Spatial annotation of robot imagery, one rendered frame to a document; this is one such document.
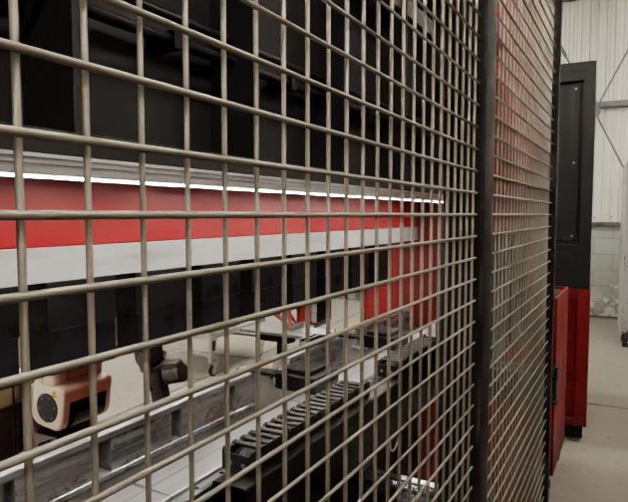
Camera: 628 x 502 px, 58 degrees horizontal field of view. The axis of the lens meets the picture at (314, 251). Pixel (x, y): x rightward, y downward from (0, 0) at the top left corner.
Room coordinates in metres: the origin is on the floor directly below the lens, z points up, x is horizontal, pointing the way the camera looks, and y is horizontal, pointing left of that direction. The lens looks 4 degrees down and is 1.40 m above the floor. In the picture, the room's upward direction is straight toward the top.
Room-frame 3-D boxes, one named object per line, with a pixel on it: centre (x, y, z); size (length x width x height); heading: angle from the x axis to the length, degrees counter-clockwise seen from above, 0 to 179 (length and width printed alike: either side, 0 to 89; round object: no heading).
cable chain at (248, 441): (1.03, 0.01, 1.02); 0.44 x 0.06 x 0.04; 150
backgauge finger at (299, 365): (1.39, 0.08, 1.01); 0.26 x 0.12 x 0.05; 60
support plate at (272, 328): (1.98, 0.10, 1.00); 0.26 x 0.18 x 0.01; 60
